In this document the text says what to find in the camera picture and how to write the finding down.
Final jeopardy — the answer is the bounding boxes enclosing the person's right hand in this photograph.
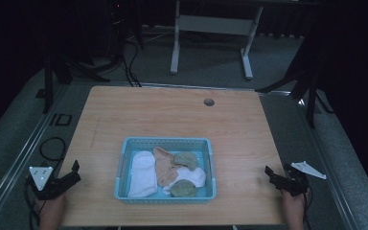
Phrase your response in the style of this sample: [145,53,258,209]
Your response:
[281,187,311,230]

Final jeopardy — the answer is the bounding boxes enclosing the green sock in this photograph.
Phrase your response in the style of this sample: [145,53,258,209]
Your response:
[169,178,198,198]
[172,150,199,173]

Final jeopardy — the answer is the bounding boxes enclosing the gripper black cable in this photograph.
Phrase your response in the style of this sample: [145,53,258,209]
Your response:
[23,177,47,230]
[302,184,314,230]

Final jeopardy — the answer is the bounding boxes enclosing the long white sock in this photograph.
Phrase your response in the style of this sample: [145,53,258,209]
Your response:
[126,149,158,198]

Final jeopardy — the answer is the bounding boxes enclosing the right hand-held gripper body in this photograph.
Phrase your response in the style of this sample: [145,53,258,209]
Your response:
[279,161,328,196]

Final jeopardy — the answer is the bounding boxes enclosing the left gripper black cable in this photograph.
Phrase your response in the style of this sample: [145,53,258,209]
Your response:
[23,177,47,230]

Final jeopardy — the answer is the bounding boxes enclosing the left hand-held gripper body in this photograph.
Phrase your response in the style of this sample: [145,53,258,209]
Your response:
[28,166,75,201]

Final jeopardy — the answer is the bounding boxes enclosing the black looped floor cable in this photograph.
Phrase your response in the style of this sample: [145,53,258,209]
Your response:
[38,136,68,163]

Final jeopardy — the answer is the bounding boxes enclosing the short white sock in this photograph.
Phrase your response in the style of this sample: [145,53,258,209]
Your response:
[161,166,207,196]

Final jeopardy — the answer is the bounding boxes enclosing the person's left hand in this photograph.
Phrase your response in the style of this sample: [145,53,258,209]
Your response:
[34,193,67,230]

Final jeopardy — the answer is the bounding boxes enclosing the black metal stand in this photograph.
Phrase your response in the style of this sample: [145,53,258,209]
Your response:
[254,37,335,130]
[34,47,111,115]

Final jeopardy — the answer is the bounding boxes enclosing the light blue plastic basket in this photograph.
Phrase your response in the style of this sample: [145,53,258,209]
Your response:
[113,136,218,205]

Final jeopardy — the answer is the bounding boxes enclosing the black floor cables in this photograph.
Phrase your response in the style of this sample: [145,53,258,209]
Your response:
[120,39,143,88]

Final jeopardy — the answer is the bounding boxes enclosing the beige sock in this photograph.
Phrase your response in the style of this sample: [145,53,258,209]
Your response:
[152,146,182,188]

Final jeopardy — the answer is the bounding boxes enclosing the white desk frame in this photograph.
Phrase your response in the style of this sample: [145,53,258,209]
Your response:
[169,0,265,81]

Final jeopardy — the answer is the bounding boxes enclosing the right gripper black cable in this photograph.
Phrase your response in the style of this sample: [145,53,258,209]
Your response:
[302,184,314,230]

